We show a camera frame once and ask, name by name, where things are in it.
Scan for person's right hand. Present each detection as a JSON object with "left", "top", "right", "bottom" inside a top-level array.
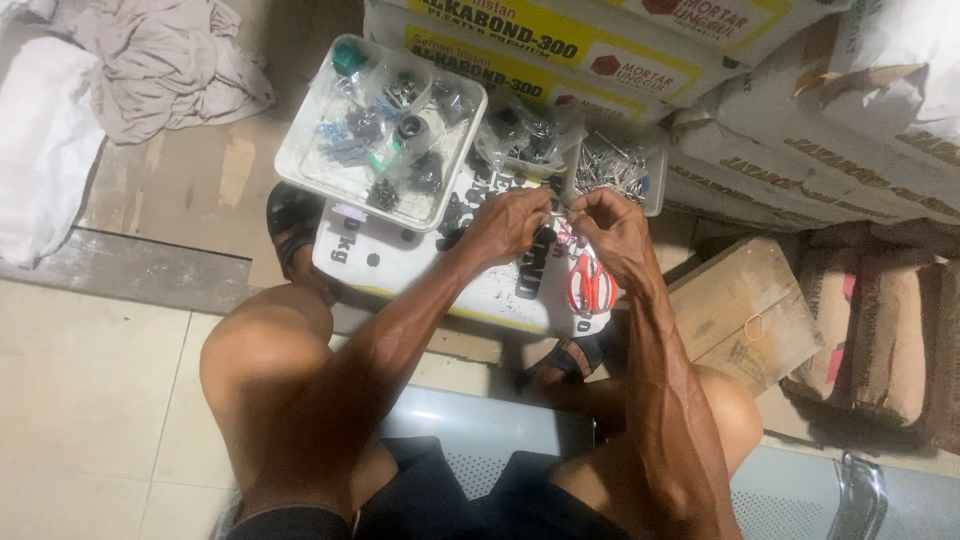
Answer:
[{"left": 567, "top": 188, "right": 658, "bottom": 296}]

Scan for person's left hand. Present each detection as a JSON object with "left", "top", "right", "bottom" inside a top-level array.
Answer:
[{"left": 459, "top": 187, "right": 555, "bottom": 271}]

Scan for small clear plastic bag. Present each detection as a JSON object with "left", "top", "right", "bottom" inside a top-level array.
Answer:
[{"left": 549, "top": 210, "right": 585, "bottom": 252}]

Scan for container of silver nails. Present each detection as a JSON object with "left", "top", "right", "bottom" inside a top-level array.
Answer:
[{"left": 564, "top": 129, "right": 669, "bottom": 219}]

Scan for white plastic pail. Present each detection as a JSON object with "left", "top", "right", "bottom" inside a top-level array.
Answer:
[{"left": 311, "top": 166, "right": 621, "bottom": 340}]

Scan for clear bag of black screws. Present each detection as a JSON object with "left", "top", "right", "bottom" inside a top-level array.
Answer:
[{"left": 474, "top": 101, "right": 588, "bottom": 180}]

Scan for black right sandal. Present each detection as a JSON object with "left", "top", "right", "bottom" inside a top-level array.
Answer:
[{"left": 525, "top": 330, "right": 624, "bottom": 391}]

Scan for black sandal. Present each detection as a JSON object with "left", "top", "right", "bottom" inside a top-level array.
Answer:
[
  {"left": 265, "top": 182, "right": 328, "bottom": 280},
  {"left": 525, "top": 330, "right": 624, "bottom": 391}
]

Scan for black round fitting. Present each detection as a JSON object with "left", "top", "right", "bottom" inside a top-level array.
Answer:
[{"left": 395, "top": 114, "right": 431, "bottom": 147}]

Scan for brown cardboard box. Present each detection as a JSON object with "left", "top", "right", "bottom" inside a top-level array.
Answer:
[{"left": 663, "top": 236, "right": 826, "bottom": 399}]

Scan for pile of small screw bags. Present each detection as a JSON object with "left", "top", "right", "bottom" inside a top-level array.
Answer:
[{"left": 313, "top": 45, "right": 475, "bottom": 215}]

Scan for white rectangular tray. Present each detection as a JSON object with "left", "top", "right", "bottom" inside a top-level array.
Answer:
[{"left": 273, "top": 33, "right": 489, "bottom": 234}]

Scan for stack of white yellow sacks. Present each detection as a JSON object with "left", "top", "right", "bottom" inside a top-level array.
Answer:
[{"left": 363, "top": 0, "right": 856, "bottom": 127}]

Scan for person's right leg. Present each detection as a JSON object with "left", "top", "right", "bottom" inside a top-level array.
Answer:
[{"left": 525, "top": 352, "right": 765, "bottom": 511}]

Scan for person's leg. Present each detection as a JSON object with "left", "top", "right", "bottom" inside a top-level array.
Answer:
[
  {"left": 525, "top": 352, "right": 765, "bottom": 511},
  {"left": 198, "top": 240, "right": 400, "bottom": 520}
]

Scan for grey perforated metal bench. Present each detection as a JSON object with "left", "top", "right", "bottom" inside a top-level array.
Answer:
[{"left": 377, "top": 385, "right": 960, "bottom": 540}]

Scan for black left sandal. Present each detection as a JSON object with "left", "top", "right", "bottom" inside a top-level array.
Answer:
[{"left": 265, "top": 182, "right": 328, "bottom": 280}]

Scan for green plastic fitting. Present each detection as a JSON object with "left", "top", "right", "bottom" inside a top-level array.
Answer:
[{"left": 332, "top": 41, "right": 370, "bottom": 76}]

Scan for stack of grey paper sacks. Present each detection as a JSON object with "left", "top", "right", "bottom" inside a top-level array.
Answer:
[{"left": 661, "top": 0, "right": 960, "bottom": 235}]

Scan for black shorts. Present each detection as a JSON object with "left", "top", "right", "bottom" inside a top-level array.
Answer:
[{"left": 225, "top": 435, "right": 639, "bottom": 540}]

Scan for stack of brown sacks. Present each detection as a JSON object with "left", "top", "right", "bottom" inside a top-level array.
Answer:
[{"left": 778, "top": 223, "right": 960, "bottom": 455}]

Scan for person's left leg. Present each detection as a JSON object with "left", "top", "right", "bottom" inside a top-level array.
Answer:
[{"left": 198, "top": 240, "right": 400, "bottom": 520}]

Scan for beige crumpled cloth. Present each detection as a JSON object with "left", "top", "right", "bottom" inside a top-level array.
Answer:
[{"left": 69, "top": 0, "right": 276, "bottom": 147}]

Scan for red handled scissors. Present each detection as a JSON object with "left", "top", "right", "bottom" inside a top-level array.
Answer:
[{"left": 565, "top": 252, "right": 619, "bottom": 316}]

